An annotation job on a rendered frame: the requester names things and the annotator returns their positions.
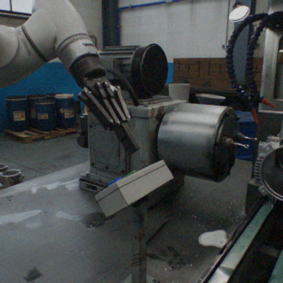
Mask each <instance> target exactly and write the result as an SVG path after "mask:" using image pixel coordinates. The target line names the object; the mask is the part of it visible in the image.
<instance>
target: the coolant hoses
mask: <svg viewBox="0 0 283 283"><path fill-rule="evenodd" d="M258 20H261V22H260V23H259V26H258V27H256V28H255V30H256V31H254V32H253V36H252V37H251V41H250V42H249V44H250V46H248V50H249V51H247V54H248V56H247V58H246V59H247V62H246V64H247V67H246V69H247V70H248V71H247V75H248V77H247V79H248V80H249V82H248V84H249V85H250V89H252V90H250V91H249V92H250V94H249V95H247V94H246V95H245V91H242V87H239V83H237V81H238V80H237V78H235V77H236V74H234V72H235V70H234V69H233V67H234V65H233V64H232V63H233V60H232V58H233V55H232V53H233V49H234V44H235V41H236V40H237V39H238V38H237V37H239V34H240V33H241V32H242V30H243V29H244V28H245V27H246V26H247V25H249V24H251V23H252V22H256V21H258ZM264 28H265V29H275V28H283V11H280V12H279V11H277V12H275V10H273V12H272V14H267V13H259V14H255V15H252V16H250V17H247V18H245V19H244V20H242V21H241V22H240V23H238V24H237V27H236V28H235V30H234V31H233V32H232V35H231V36H230V40H229V41H228V42H229V44H227V48H228V50H226V53H227V55H226V58H227V61H226V63H227V64H228V66H227V68H228V71H227V72H228V73H229V76H228V78H230V79H231V80H230V83H231V84H232V85H233V86H232V87H233V88H235V92H237V93H238V96H239V97H242V98H241V100H242V101H243V100H245V102H246V103H247V106H248V107H249V109H248V111H249V112H251V113H252V115H253V118H254V120H255V122H256V124H257V123H258V119H257V116H256V111H255V109H256V107H255V106H254V103H255V102H252V98H253V101H258V103H263V104H266V105H268V106H271V107H272V108H275V107H276V106H275V105H274V104H272V103H270V102H268V101H267V100H265V99H264V96H259V95H256V93H258V90H257V88H258V85H256V84H255V83H256V81H255V80H254V78H255V77H254V76H253V74H254V71H252V69H253V68H254V67H253V66H252V65H253V61H252V60H253V58H254V57H253V55H254V52H253V50H255V46H256V45H257V42H256V41H258V40H259V38H258V37H260V35H261V34H260V33H261V32H262V31H263V29H264Z"/></svg>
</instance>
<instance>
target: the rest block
mask: <svg viewBox="0 0 283 283"><path fill-rule="evenodd" d="M260 186H262V185H256V184H255V180H254V179H252V180H251V181H250V182H249V183H248V184H247V195H246V202H245V212H246V213H248V212H250V210H251V209H252V207H254V205H255V204H256V203H257V201H258V199H259V198H260V197H261V196H262V194H261V193H260V191H259V190H258V188H259V187H260Z"/></svg>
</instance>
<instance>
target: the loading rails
mask: <svg viewBox="0 0 283 283"><path fill-rule="evenodd" d="M265 199H266V200H265ZM268 200H269V201H268ZM270 200H271V199H268V198H266V195H265V196H263V195H262V196H261V197H260V198H259V199H258V201H257V203H256V204H255V205H254V207H252V209H251V210H250V212H249V213H248V214H247V216H246V217H245V219H243V221H242V222H241V224H240V225H239V226H238V228H237V229H236V230H235V231H234V233H233V234H232V235H231V237H230V238H229V240H228V241H227V242H226V243H225V245H224V246H223V248H222V249H221V250H220V251H219V252H218V254H217V255H216V257H215V258H214V259H213V261H212V262H211V263H210V264H209V266H208V267H207V269H206V270H205V271H204V272H203V273H202V275H201V276H200V278H199V279H198V280H197V281H196V283H249V281H250V278H251V277H252V275H253V273H254V271H255V269H256V267H260V268H263V269H266V270H269V271H272V275H271V276H270V279H269V281H268V283H283V249H282V250H280V249H276V248H273V247H269V246H268V245H269V243H270V240H271V238H272V236H273V234H274V232H275V230H278V231H282V232H283V206H282V201H281V202H280V205H279V200H278V201H277V203H275V201H276V200H273V201H272V200H271V201H270ZM266 202H267V203H266ZM271 202H272V204H271ZM268 203H269V204H268ZM272 205H273V206H272ZM271 206H272V207H271Z"/></svg>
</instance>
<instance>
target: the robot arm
mask: <svg viewBox="0 0 283 283"><path fill-rule="evenodd" d="M31 13H32V16H31V17H30V18H29V19H28V21H27V22H26V23H24V24H23V25H21V26H20V27H18V28H16V29H14V28H13V27H7V26H5V25H0V88H5V87H7V86H10V85H13V84H15V83H17V82H19V81H21V80H23V79H24V78H26V77H28V76H29V75H31V74H33V73H34V72H36V70H38V69H39V68H40V67H42V66H43V65H44V64H46V62H48V61H50V60H53V59H55V58H59V59H60V60H61V62H62V64H63V66H64V68H65V70H66V71H67V73H68V74H69V75H72V76H73V78H74V79H75V81H76V83H77V85H78V87H81V88H82V91H81V93H79V94H78V95H77V98H78V99H80V100H81V101H82V102H83V103H84V104H85V105H86V106H87V107H88V108H89V110H90V111H91V112H92V113H93V115H94V116H95V118H96V119H98V121H99V122H100V123H101V124H102V126H103V128H104V129H107V128H110V129H109V131H110V132H111V131H114V132H115V134H116V136H117V137H118V139H119V140H120V142H121V143H122V145H123V146H124V149H125V150H126V152H127V154H128V155H130V154H133V153H134V152H136V151H138V150H139V149H140V146H139V144H138V142H137V140H136V139H135V138H134V136H133V134H132V132H131V130H130V128H129V127H128V125H127V122H128V121H129V120H130V115H129V112H128V111H127V108H126V106H125V103H124V100H123V97H122V95H121V88H120V87H119V86H117V87H113V86H111V83H110V82H109V81H108V80H107V79H106V70H105V68H104V66H103V65H102V64H101V62H100V60H99V59H100V55H99V52H98V51H97V49H96V47H95V45H94V44H93V42H92V40H91V38H90V37H89V35H88V32H87V27H86V25H85V22H84V21H83V20H82V17H81V16H80V14H79V12H78V11H77V10H76V8H75V7H74V5H73V4H71V2H70V1H69V0H33V4H32V9H31ZM106 121H107V122H106Z"/></svg>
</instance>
